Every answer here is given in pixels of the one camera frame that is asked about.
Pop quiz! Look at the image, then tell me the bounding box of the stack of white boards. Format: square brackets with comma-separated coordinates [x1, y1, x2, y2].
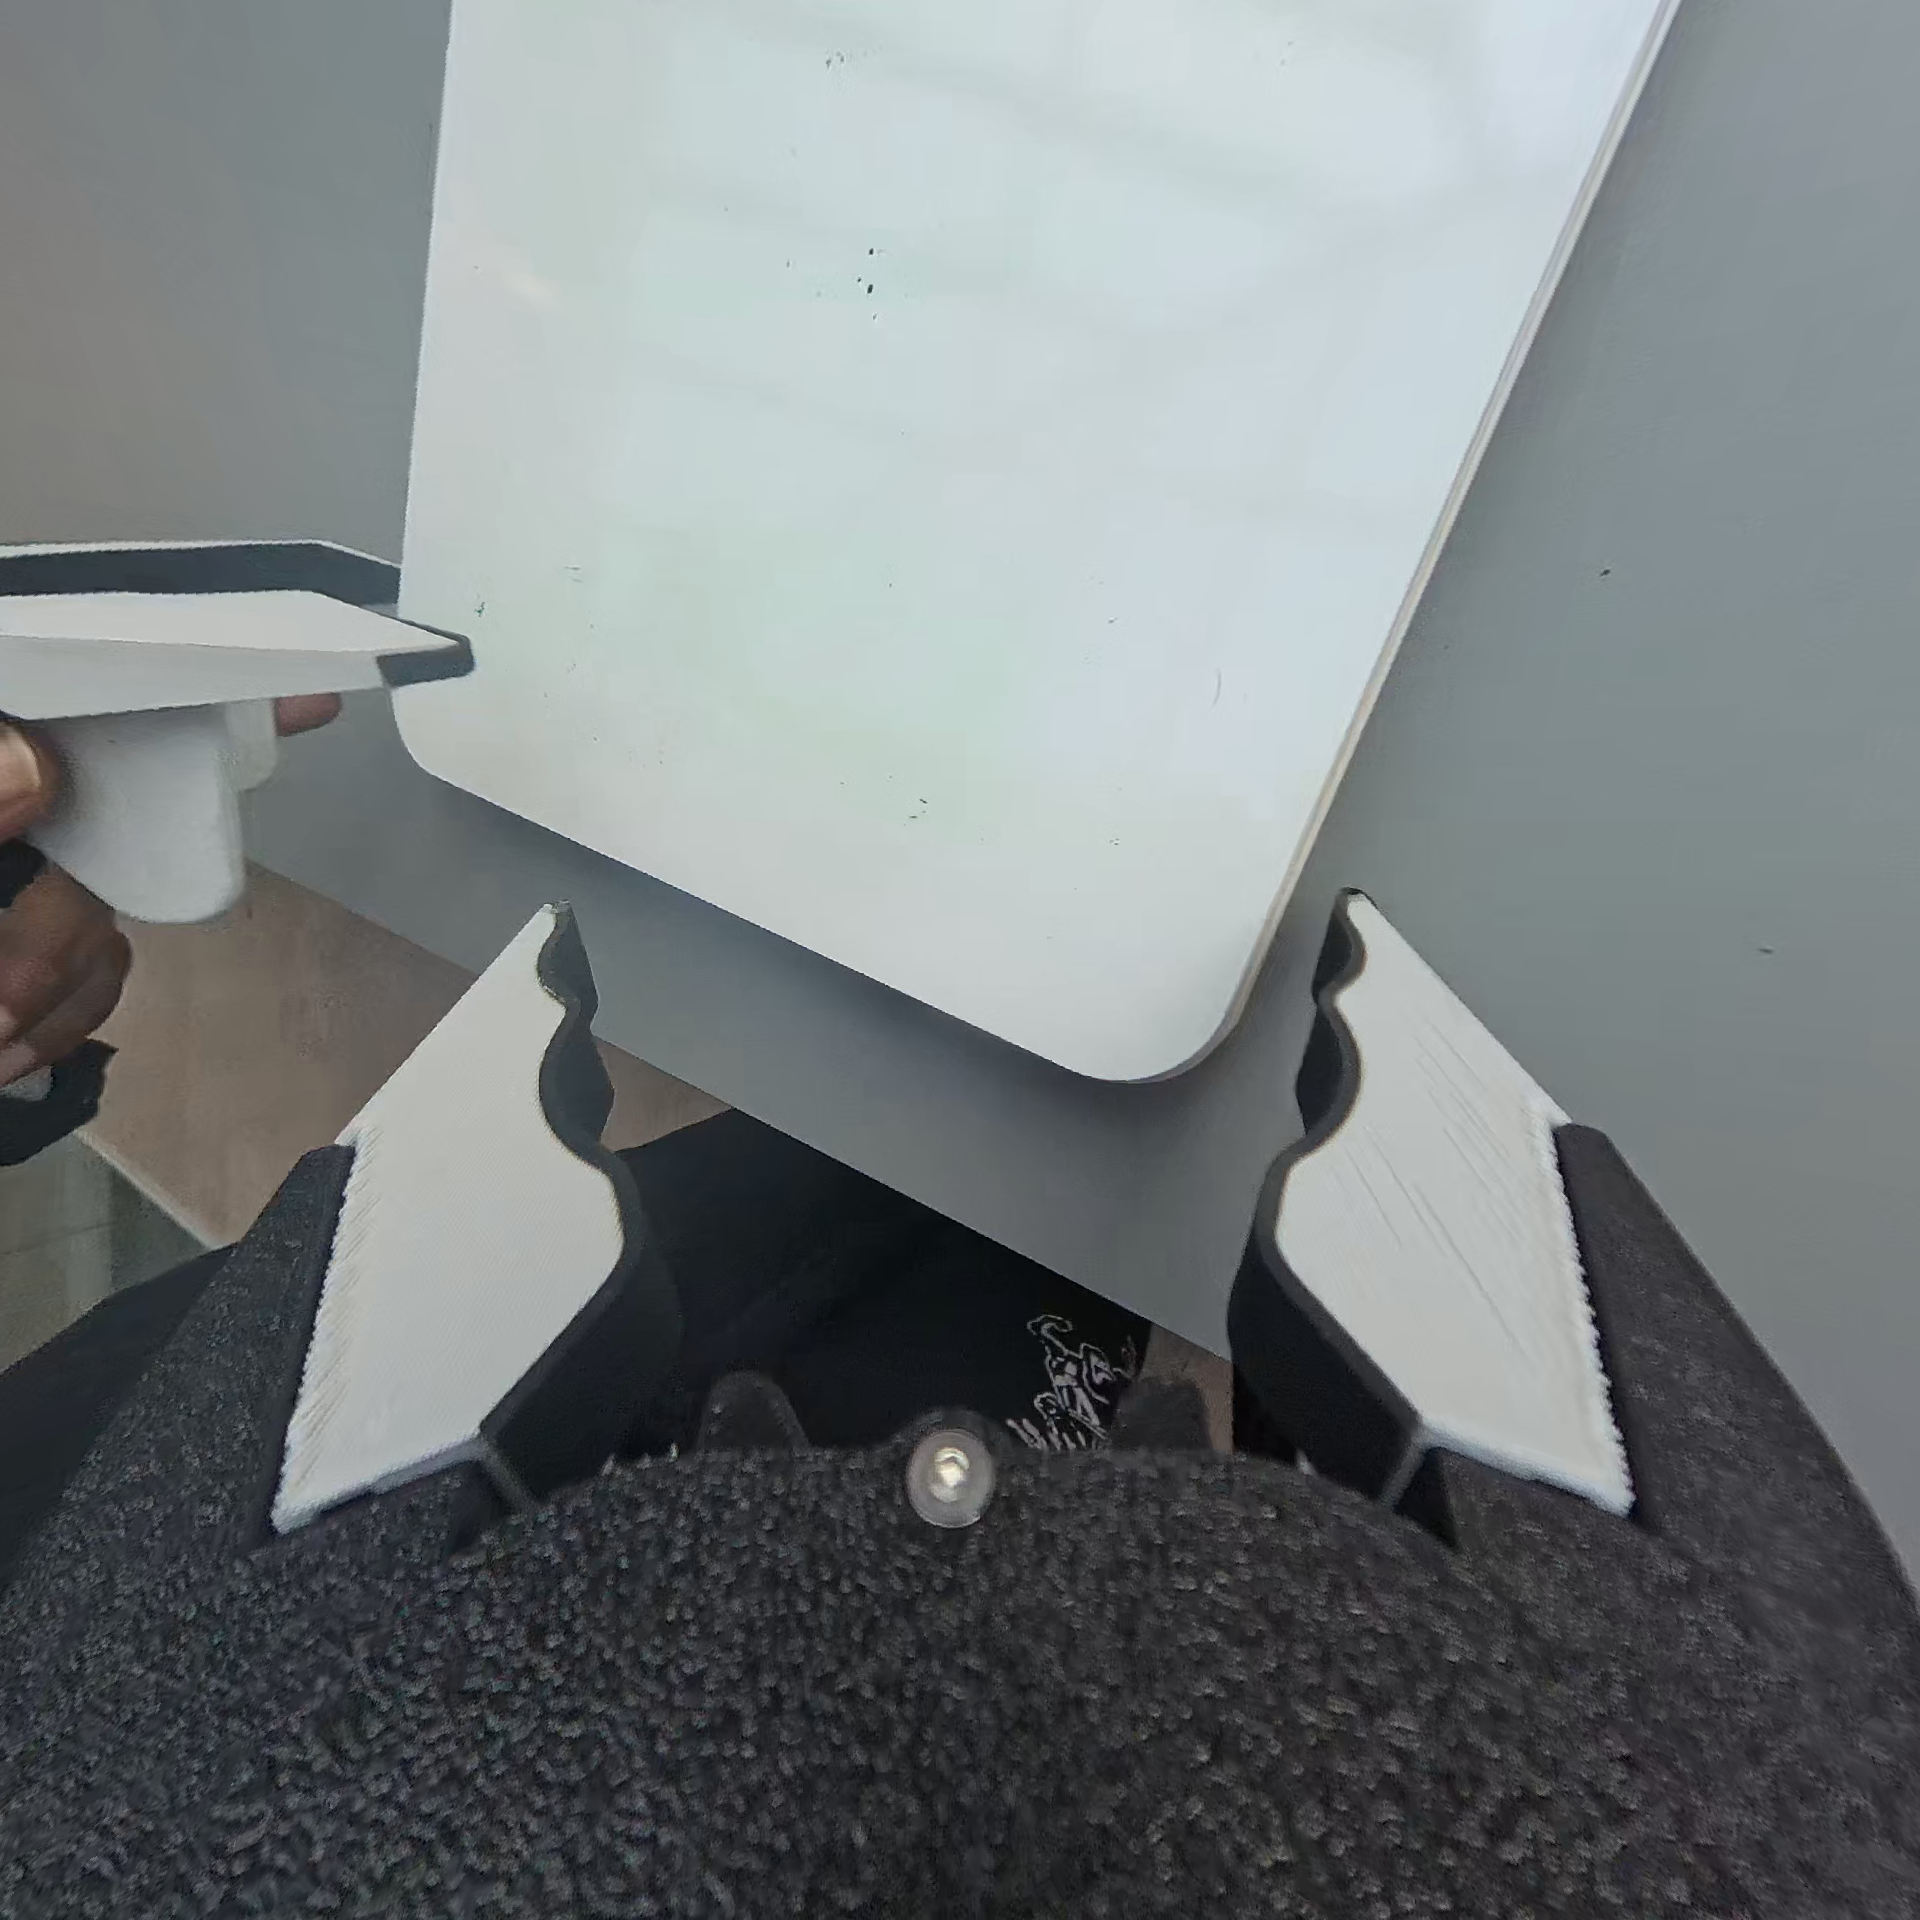
[391, 0, 1685, 1082]

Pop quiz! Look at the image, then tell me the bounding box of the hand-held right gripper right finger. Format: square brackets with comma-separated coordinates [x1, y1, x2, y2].
[1227, 889, 1635, 1518]

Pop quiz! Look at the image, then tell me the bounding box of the person's dark trouser leg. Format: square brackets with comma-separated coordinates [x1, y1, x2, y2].
[613, 1116, 1160, 1451]

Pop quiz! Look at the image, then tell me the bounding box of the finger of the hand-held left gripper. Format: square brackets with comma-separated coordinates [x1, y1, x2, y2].
[0, 534, 404, 609]
[0, 591, 477, 924]

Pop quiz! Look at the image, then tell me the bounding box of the person's left hand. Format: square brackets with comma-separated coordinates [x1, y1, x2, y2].
[0, 693, 345, 1089]

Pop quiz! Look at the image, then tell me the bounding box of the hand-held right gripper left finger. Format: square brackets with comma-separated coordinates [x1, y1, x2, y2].
[272, 902, 681, 1533]

